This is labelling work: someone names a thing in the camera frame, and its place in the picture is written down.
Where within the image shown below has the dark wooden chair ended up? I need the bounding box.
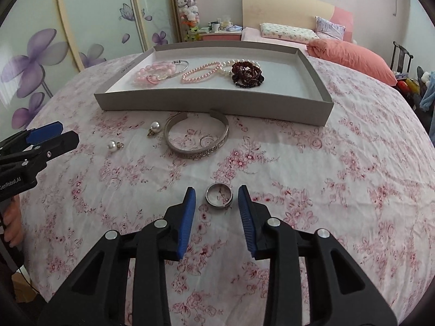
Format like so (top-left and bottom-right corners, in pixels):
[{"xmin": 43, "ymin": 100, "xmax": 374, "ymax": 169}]
[{"xmin": 391, "ymin": 41, "xmax": 414, "ymax": 72}]

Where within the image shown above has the silver ring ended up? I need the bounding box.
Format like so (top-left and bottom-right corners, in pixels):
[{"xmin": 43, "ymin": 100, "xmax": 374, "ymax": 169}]
[{"xmin": 205, "ymin": 183, "xmax": 235, "ymax": 211}]

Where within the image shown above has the dark red bead bracelet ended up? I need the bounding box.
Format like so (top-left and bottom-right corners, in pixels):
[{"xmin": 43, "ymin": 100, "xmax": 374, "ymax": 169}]
[{"xmin": 231, "ymin": 60, "xmax": 264, "ymax": 89}]

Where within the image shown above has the cream pink bed headboard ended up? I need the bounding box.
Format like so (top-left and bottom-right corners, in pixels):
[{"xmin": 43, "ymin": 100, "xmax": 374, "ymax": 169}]
[{"xmin": 242, "ymin": 0, "xmax": 355, "ymax": 41}]

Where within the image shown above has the white purple pillow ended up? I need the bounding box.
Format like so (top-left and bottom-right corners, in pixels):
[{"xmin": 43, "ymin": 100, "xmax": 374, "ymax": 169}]
[{"xmin": 315, "ymin": 16, "xmax": 346, "ymax": 40}]

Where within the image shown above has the large purple flower wardrobe door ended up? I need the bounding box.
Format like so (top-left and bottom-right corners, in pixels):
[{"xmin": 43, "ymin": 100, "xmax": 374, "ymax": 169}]
[{"xmin": 0, "ymin": 0, "xmax": 82, "ymax": 136}]

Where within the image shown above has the grey cardboard tray box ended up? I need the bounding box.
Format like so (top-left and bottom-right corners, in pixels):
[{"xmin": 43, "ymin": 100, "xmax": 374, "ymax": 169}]
[{"xmin": 93, "ymin": 41, "xmax": 335, "ymax": 128}]

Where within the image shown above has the person's left hand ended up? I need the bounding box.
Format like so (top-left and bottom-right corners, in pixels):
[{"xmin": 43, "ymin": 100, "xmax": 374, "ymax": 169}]
[{"xmin": 3, "ymin": 204, "xmax": 23, "ymax": 242}]

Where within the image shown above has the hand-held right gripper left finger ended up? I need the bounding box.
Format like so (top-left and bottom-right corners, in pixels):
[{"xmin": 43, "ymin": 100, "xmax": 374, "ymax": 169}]
[{"xmin": 37, "ymin": 187, "xmax": 197, "ymax": 326}]

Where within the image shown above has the pink crystal bead bracelet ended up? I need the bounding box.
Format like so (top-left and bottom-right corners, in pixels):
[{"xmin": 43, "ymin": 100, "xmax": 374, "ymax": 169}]
[{"xmin": 133, "ymin": 60, "xmax": 177, "ymax": 86}]

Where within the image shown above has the red yellow toy pile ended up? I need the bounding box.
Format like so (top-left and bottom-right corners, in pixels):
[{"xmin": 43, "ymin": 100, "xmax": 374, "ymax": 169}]
[{"xmin": 396, "ymin": 78, "xmax": 418, "ymax": 93}]

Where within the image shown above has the white pearl bracelet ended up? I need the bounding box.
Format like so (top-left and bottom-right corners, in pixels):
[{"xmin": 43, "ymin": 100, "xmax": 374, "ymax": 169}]
[{"xmin": 217, "ymin": 59, "xmax": 262, "ymax": 79}]

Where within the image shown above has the plush toy display tube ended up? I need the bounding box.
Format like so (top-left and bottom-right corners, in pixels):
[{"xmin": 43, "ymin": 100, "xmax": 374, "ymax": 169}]
[{"xmin": 175, "ymin": 0, "xmax": 201, "ymax": 43}]

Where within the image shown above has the wide silver cuff bangle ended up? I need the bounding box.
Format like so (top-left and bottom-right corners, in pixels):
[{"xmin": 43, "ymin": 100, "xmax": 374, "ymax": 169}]
[{"xmin": 164, "ymin": 109, "xmax": 230, "ymax": 158}]

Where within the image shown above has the frosted glass wardrobe door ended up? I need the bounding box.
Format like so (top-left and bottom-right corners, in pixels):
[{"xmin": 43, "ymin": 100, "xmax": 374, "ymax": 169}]
[{"xmin": 131, "ymin": 0, "xmax": 181, "ymax": 53}]

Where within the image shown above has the thin silver bangle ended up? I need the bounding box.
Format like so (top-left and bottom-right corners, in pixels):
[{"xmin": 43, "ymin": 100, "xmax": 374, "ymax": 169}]
[{"xmin": 160, "ymin": 60, "xmax": 189, "ymax": 81}]

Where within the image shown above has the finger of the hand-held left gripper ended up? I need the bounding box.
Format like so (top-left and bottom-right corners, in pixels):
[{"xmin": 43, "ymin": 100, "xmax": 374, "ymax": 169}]
[
  {"xmin": 0, "ymin": 130, "xmax": 80, "ymax": 177},
  {"xmin": 0, "ymin": 121, "xmax": 64, "ymax": 154}
]

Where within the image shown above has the pink floral tablecloth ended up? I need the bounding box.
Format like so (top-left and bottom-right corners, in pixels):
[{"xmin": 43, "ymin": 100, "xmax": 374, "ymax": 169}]
[{"xmin": 14, "ymin": 41, "xmax": 435, "ymax": 326}]

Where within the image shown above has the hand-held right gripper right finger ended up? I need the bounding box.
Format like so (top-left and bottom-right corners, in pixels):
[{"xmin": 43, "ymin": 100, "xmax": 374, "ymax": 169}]
[{"xmin": 238, "ymin": 185, "xmax": 398, "ymax": 326}]

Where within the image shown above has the butterfly print wardrobe door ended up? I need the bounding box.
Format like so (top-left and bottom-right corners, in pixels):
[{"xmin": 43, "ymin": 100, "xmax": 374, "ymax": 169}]
[{"xmin": 56, "ymin": 0, "xmax": 147, "ymax": 70}]

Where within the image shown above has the floral print pillow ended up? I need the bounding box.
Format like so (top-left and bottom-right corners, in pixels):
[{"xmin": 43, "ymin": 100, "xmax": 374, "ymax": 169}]
[{"xmin": 260, "ymin": 23, "xmax": 320, "ymax": 44}]

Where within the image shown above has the pink white nightstand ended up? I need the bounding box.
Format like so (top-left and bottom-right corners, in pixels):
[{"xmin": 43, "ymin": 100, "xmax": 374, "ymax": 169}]
[{"xmin": 199, "ymin": 29, "xmax": 243, "ymax": 43}]

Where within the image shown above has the pink pearl bracelet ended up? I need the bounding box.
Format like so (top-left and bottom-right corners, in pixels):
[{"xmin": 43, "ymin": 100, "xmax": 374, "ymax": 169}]
[{"xmin": 181, "ymin": 61, "xmax": 225, "ymax": 84}]

